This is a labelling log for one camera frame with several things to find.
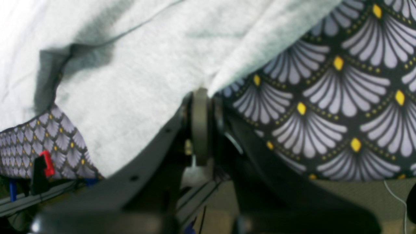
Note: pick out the light grey T-shirt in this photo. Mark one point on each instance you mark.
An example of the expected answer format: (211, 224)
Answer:
(119, 68)

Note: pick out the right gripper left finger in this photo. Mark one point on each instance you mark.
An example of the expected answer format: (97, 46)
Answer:
(141, 197)

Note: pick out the red black table clamp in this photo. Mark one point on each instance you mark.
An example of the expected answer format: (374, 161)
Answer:
(42, 170)

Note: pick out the fan-patterned table cloth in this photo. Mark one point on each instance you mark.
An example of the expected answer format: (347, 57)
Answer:
(338, 103)

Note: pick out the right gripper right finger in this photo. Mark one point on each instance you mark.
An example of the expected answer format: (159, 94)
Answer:
(272, 197)

